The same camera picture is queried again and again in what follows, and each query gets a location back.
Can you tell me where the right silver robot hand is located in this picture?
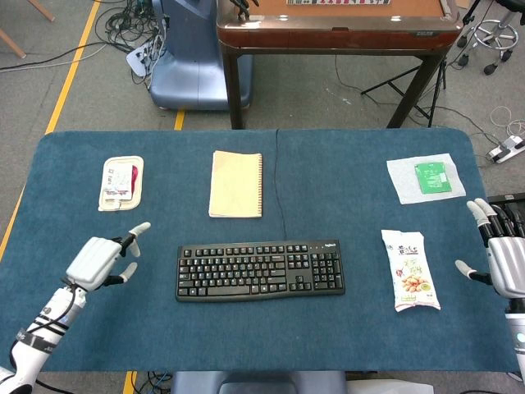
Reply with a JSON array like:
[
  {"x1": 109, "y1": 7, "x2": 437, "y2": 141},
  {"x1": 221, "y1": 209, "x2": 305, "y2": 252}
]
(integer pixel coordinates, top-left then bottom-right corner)
[{"x1": 454, "y1": 198, "x2": 525, "y2": 300}]

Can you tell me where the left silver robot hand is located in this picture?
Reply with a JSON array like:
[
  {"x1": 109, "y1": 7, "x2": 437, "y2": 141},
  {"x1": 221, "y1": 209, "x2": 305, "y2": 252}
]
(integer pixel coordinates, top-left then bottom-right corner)
[{"x1": 65, "y1": 222, "x2": 152, "y2": 293}]

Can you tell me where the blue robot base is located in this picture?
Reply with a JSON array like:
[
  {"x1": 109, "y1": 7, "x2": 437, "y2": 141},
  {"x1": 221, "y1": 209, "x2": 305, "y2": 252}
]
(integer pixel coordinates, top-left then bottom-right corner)
[{"x1": 148, "y1": 0, "x2": 253, "y2": 112}]

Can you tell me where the black computer keyboard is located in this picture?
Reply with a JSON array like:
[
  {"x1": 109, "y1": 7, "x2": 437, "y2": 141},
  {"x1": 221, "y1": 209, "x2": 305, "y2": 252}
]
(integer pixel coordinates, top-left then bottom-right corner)
[{"x1": 176, "y1": 239, "x2": 346, "y2": 304}]

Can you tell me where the cream pouch with cards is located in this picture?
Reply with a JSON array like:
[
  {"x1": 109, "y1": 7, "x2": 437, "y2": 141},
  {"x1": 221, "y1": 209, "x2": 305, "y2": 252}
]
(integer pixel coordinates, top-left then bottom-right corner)
[{"x1": 97, "y1": 154, "x2": 145, "y2": 213}]

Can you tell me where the white peanut snack bag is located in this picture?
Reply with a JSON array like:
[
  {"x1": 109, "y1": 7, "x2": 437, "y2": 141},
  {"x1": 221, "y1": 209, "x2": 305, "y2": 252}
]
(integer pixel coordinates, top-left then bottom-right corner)
[{"x1": 380, "y1": 228, "x2": 441, "y2": 314}]

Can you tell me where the green sachet packet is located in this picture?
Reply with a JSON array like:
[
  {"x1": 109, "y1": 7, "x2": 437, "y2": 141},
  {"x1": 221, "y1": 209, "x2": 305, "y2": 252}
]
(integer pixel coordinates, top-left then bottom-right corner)
[{"x1": 413, "y1": 161, "x2": 454, "y2": 195}]

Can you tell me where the white power strip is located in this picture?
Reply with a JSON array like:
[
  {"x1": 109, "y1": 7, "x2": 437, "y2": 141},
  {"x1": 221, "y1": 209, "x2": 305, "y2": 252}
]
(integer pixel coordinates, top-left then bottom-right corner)
[{"x1": 486, "y1": 135, "x2": 525, "y2": 164}]

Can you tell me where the white cloth napkin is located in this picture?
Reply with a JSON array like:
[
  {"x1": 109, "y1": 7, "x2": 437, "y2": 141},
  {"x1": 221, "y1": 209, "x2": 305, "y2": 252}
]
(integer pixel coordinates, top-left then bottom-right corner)
[{"x1": 386, "y1": 153, "x2": 467, "y2": 205}]

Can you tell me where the yellow spiral notebook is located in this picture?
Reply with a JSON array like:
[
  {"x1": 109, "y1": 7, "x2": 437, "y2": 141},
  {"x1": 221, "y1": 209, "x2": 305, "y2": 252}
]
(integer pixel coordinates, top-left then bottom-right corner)
[{"x1": 208, "y1": 149, "x2": 263, "y2": 219}]

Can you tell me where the blue felt table mat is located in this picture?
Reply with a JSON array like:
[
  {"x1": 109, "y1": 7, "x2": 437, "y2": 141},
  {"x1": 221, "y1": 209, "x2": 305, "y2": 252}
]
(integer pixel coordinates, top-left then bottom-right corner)
[{"x1": 0, "y1": 129, "x2": 519, "y2": 373}]

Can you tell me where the black tripod stand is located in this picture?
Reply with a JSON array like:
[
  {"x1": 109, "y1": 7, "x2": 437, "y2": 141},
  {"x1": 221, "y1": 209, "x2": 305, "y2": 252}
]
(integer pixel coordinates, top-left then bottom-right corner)
[{"x1": 360, "y1": 61, "x2": 447, "y2": 128}]

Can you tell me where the blue grey robot torso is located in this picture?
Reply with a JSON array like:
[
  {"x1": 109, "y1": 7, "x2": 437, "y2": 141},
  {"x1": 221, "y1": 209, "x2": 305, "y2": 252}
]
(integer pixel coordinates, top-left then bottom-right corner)
[{"x1": 169, "y1": 370, "x2": 435, "y2": 394}]

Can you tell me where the grey power strip with plugs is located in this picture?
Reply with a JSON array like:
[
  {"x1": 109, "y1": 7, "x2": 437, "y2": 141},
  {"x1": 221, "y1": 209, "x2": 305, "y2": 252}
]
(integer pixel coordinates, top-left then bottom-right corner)
[{"x1": 126, "y1": 34, "x2": 167, "y2": 77}]

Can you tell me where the rolling stool chrome base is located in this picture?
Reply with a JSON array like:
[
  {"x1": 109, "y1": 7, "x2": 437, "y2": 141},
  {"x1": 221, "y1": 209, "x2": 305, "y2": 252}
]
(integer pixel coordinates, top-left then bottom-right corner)
[{"x1": 455, "y1": 0, "x2": 519, "y2": 76}]

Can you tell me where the wooden furniture leg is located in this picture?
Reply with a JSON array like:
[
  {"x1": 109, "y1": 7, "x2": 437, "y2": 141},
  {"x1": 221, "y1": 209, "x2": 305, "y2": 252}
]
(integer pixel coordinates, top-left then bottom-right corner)
[{"x1": 0, "y1": 0, "x2": 55, "y2": 59}]

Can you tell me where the brown mahjong table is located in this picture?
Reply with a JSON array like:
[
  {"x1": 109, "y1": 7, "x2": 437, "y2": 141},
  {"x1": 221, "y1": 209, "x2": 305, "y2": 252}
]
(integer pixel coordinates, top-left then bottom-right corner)
[{"x1": 215, "y1": 0, "x2": 462, "y2": 131}]

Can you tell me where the coiled white cable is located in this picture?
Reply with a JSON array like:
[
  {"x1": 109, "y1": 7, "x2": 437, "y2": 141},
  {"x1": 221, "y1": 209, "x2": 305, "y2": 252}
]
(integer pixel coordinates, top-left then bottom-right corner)
[{"x1": 489, "y1": 105, "x2": 525, "y2": 137}]

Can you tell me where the black keyboard cable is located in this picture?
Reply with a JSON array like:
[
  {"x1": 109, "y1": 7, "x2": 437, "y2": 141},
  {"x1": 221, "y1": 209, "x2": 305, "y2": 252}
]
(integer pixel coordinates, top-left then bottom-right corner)
[{"x1": 273, "y1": 129, "x2": 288, "y2": 241}]

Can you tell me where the tangled black cable bundle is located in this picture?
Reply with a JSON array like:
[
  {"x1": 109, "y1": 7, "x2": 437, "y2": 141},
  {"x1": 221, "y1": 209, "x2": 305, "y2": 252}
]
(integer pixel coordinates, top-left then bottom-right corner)
[{"x1": 94, "y1": 0, "x2": 169, "y2": 54}]

